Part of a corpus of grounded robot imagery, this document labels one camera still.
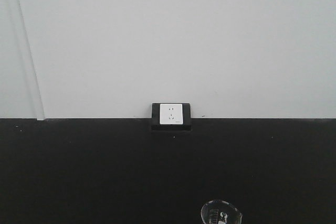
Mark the black socket housing box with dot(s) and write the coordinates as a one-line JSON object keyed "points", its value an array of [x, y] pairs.
{"points": [[187, 122]]}

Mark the clear glass beaker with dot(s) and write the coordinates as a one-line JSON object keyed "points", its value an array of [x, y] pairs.
{"points": [[220, 212]]}

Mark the white wall power socket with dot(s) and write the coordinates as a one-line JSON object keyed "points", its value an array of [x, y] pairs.
{"points": [[171, 114]]}

